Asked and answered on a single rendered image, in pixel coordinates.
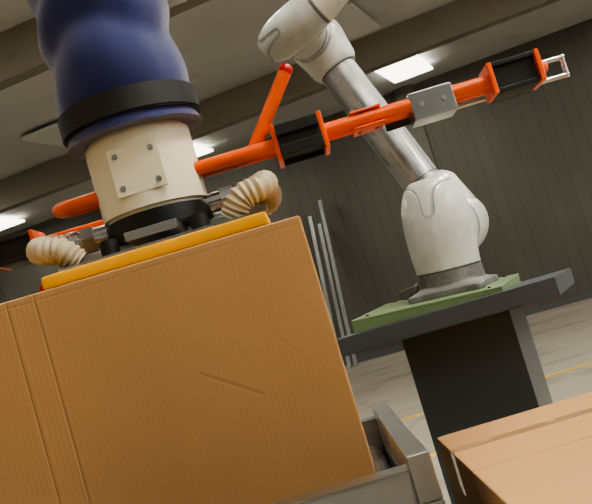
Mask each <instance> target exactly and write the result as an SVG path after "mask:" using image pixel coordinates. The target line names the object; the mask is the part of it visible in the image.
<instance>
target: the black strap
mask: <svg viewBox="0 0 592 504"><path fill-rule="evenodd" d="M167 105H187V106H191V107H193V108H194V109H195V110H196V111H197V112H198V114H199V113H200V111H201V107H200V103H199V100H198V96H197V93H196V90H195V87H194V85H193V84H191V83H189V82H187V81H183V80H176V79H162V80H151V81H144V82H139V83H133V84H129V85H124V86H121V87H117V88H113V89H110V90H107V91H104V92H101V93H98V94H95V95H93V96H90V97H88V98H86V99H83V100H81V101H79V102H77V103H76V104H74V105H72V106H71V107H69V108H68V109H66V110H65V111H64V112H63V113H62V114H61V115H60V117H59V118H58V121H57V124H58V128H59V131H60V135H61V138H62V142H63V145H64V146H65V147H66V148H68V142H69V140H70V139H71V138H72V137H73V136H75V135H76V134H77V133H79V132H80V131H82V130H84V129H85V128H87V127H89V126H90V125H93V124H95V123H97V122H99V121H102V120H105V119H108V118H110V117H113V116H116V115H120V114H123V113H127V112H131V111H135V110H140V109H146V108H151V107H158V106H167Z"/></svg>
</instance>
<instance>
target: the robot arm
mask: <svg viewBox="0 0 592 504"><path fill-rule="evenodd" d="M348 1H349V0H290V1H289V2H287V3H286V4H285V5H284V6H283V7H282V8H280V9H279V10H278V11H277V12H276V13H275V14H274V15H273V16H272V17H271V18H270V19H269V20H268V21H267V23H266V24H265V25H264V27H263V29H262V30H261V32H260V34H259V36H258V42H257V45H258V47H259V48H260V50H261V51H262V53H263V54H264V55H265V57H266V58H267V59H268V60H269V61H270V62H275V63H278V62H283V61H287V60H289V59H290V58H292V59H294V61H295V62H296V63H297V64H298V65H299V66H300V67H302V68H303V69H304V70H305V71H306V72H307V73H308V74H309V75H310V76H311V77H312V78H313V79H314V80H315V81H316V82H318V83H321V84H324V85H325V86H326V88H327V89H328V90H329V92H330V93H331V94H332V96H333V97H334V98H335V100H336V101H337V102H338V103H339V105H340V106H341V107H342V109H343V110H344V111H345V113H346V114H347V115H348V116H349V112H351V111H355V110H358V109H361V108H365V107H368V106H372V105H375V104H378V103H380V107H381V106H384V105H387V102H386V101H385V100H384V98H383V97H382V96H381V95H380V93H379V92H378V91H377V89H376V88H375V87H374V85H373V84H372V83H371V81H370V80H369V79H368V78H367V76H366V75H365V74H364V72H363V71H362V70H361V68H360V67H359V66H358V64H357V63H356V62H355V52H354V49H353V47H352V45H351V44H350V42H349V40H348V38H347V36H346V35H345V33H344V31H343V29H342V27H341V26H340V25H339V23H338V22H337V21H336V20H334V18H335V17H336V16H337V14H338V13H339V12H340V11H341V9H342V8H343V7H344V6H345V5H346V3H347V2H348ZM363 137H364V138H365V139H366V141H367V142H368V143H369V145H370V146H371V147H372V149H373V150H374V151H375V153H376V154H377V155H378V157H379V158H380V159H381V161H382V162H383V163H384V165H385V166H386V167H387V169H388V170H389V171H390V173H391V174H392V175H393V177H394V178H395V179H396V181H397V182H398V183H399V185H400V186H401V187H402V189H403V190H404V191H405V192H404V194H403V198H402V203H401V219H402V225H403V230H404V235H405V239H406V243H407V247H408V251H409V254H410V257H411V260H412V263H413V266H414V269H415V272H416V275H417V280H418V283H417V284H415V285H414V286H413V287H410V288H407V289H405V290H402V291H400V293H399V296H400V299H401V301H404V300H408V301H409V305H411V304H415V303H420V302H424V301H428V300H432V299H437V298H441V297H445V296H450V295H454V294H459V293H463V292H468V291H472V290H477V289H481V288H485V287H486V286H487V285H489V284H491V283H493V282H495V281H498V280H499V279H498V275H497V274H485V271H484V268H483V265H482V262H481V259H480V254H479V248H478V247H479V246H480V245H481V244H482V242H483V241H484V239H485V237H486V235H487V232H488V227H489V218H488V213H487V211H486V209H485V207H484V205H483V204H482V203H481V202H480V201H479V200H478V199H477V198H475V196H474V195H473V194H472V193H471V192H470V190H469V189H468V188H467V187H466V186H465V185H464V184H463V183H462V182H461V181H460V179H459V178H458V177H457V176H456V175H455V174H454V173H453V172H450V171H447V170H439V171H438V169H437V168H436V167H435V165H434V164H433V163H432V161H431V160H430V159H429V157H428V156H427V155H426V154H425V152H424V151H423V150H422V148H421V147H420V146H419V144H418V143H417V142H416V140H415V139H414V138H413V137H412V135H411V134H410V133H409V131H408V130H407V129H406V127H405V126H404V127H401V128H398V129H395V130H392V131H389V132H387V131H386V128H385V125H384V126H383V129H380V130H377V131H374V132H370V133H367V134H363Z"/></svg>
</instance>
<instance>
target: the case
mask: <svg viewBox="0 0 592 504"><path fill-rule="evenodd" d="M373 473H376V469H375V466H374V462H373V459H372V456H371V452H370V449H369V446H368V442H367V439H366V436H365V432H364V429H363V426H362V422H361V419H360V416H359V412H358V409H357V405H356V402H355V399H354V395H353V392H352V389H351V385H350V382H349V379H348V375H347V372H346V369H345V365H344V362H343V359H342V355H341V352H340V349H339V345H338V342H337V339H336V335H335V332H334V328H333V325H332V322H331V318H330V315H329V312H328V308H327V305H326V302H325V298H324V295H323V292H322V288H321V285H320V282H319V278H318V275H317V272H316V268H315V265H314V262H313V258H312V255H311V251H310V248H309V245H308V241H307V238H306V235H305V231H304V228H303V225H302V221H301V218H300V217H299V216H294V217H291V218H288V219H284V220H281V221H277V222H274V223H271V224H267V225H264V226H261V227H257V228H254V229H250V230H247V231H244V232H240V233H237V234H234V235H230V236H227V237H223V238H220V239H217V240H213V241H210V242H207V243H203V244H200V245H197V246H193V247H190V248H186V249H183V250H180V251H176V252H173V253H170V254H166V255H163V256H159V257H156V258H153V259H149V260H146V261H143V262H139V263H136V264H133V265H129V266H126V267H122V268H119V269H116V270H112V271H109V272H106V273H102V274H99V275H95V276H92V277H89V278H85V279H82V280H79V281H75V282H72V283H69V284H65V285H62V286H58V287H55V288H52V289H48V290H45V291H42V292H38V293H35V294H31V295H28V296H25V297H21V298H18V299H15V300H11V301H8V302H4V303H1V304H0V504H272V503H276V502H279V501H283V500H286V499H289V498H293V497H296V496H299V495H303V494H306V493H309V492H313V491H316V490H319V489H323V488H326V487H330V486H333V485H336V484H340V483H343V482H346V481H350V480H353V479H356V478H360V477H363V476H366V475H370V474H373Z"/></svg>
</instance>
